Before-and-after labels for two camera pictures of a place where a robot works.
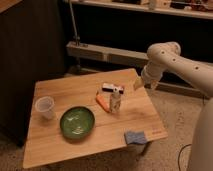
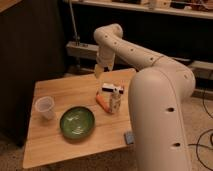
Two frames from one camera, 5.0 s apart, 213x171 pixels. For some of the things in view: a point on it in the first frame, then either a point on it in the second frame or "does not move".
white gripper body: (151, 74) -> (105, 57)
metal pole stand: (75, 69) does not move
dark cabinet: (32, 48) does not move
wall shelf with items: (201, 9) does not move
